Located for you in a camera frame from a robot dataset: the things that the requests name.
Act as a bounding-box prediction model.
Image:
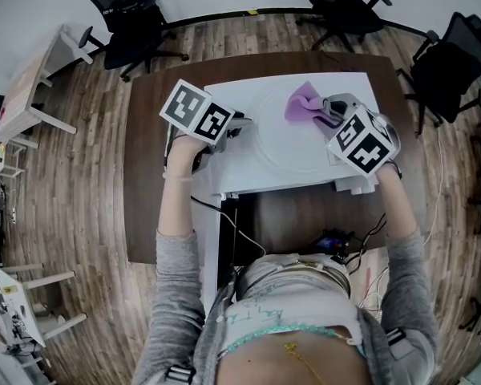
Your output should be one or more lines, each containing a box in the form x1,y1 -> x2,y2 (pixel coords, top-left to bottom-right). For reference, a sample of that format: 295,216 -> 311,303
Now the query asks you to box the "black waist-worn device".
312,226 -> 366,262

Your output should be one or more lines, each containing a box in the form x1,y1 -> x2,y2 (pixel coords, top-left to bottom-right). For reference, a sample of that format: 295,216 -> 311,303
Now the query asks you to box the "belt with gold buckle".
272,257 -> 352,292

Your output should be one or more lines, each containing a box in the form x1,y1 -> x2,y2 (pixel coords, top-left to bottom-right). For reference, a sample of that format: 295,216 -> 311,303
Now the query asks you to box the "person's left forearm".
158,134 -> 212,242

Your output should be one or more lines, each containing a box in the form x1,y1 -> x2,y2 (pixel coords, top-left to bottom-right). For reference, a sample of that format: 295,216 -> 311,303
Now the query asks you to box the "person's right forearm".
372,160 -> 422,242

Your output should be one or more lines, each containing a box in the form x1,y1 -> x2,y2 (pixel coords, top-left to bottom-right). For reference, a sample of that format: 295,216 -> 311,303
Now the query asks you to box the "white plate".
253,85 -> 372,175

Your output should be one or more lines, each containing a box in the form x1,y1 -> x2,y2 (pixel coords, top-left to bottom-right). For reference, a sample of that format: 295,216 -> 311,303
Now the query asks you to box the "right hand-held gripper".
314,92 -> 402,176

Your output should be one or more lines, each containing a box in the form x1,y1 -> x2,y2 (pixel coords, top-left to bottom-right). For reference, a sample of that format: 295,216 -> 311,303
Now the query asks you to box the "light wood-top table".
0,24 -> 95,150

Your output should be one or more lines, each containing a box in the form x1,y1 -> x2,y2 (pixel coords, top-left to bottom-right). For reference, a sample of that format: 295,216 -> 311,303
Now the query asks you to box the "white board on table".
203,71 -> 382,310

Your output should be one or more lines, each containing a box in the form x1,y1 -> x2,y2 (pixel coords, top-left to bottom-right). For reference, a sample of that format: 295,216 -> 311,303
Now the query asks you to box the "white table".
0,261 -> 89,351

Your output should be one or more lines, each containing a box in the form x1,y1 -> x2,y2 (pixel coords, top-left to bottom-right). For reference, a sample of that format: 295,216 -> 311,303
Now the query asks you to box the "person's white printed top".
216,253 -> 366,356

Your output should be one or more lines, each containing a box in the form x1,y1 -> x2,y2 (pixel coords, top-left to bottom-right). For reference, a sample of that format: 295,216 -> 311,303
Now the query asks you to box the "person's gray cardigan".
134,226 -> 442,385

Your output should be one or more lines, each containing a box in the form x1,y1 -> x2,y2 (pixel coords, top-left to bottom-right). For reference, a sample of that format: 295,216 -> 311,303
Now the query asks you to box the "black strap buckle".
164,365 -> 197,384
386,329 -> 408,348

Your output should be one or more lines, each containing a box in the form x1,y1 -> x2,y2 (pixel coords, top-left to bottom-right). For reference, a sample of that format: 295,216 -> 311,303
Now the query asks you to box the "purple cloth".
284,80 -> 334,128

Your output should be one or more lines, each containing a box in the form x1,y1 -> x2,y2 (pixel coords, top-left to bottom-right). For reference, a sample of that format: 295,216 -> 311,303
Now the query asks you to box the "person's chest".
216,329 -> 372,385

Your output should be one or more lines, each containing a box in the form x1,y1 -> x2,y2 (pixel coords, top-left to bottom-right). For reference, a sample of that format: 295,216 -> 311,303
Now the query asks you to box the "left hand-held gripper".
159,79 -> 259,172

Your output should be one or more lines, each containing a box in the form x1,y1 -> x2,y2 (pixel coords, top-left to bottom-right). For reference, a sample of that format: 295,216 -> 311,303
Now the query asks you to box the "small white stand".
0,140 -> 27,180

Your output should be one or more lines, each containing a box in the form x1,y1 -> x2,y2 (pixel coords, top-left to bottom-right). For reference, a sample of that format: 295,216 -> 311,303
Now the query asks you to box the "white cable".
422,126 -> 446,244

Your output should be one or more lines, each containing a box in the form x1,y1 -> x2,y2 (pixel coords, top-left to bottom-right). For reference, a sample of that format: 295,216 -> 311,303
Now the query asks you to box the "black office chair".
396,11 -> 481,136
295,0 -> 393,54
79,0 -> 190,83

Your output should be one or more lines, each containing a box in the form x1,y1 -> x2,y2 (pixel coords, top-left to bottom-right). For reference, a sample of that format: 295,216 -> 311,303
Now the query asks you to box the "gold pendant necklace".
282,341 -> 329,384

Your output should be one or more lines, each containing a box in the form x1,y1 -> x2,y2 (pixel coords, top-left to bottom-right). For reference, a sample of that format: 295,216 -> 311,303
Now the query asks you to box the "black cable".
190,194 -> 268,258

